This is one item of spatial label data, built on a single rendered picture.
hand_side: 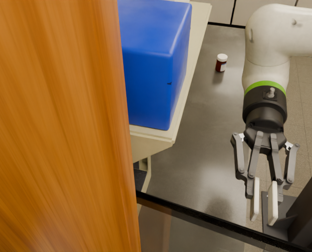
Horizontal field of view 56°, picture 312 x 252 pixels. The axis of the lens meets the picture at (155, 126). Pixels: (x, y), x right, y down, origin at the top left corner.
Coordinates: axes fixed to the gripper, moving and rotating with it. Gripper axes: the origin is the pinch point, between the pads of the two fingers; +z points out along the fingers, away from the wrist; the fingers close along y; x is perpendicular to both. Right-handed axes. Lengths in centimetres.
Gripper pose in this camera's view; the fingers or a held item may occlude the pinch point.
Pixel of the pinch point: (263, 201)
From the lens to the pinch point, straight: 54.5
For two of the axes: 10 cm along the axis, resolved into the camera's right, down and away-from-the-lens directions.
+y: 9.7, 1.8, -1.7
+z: -2.5, 7.1, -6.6
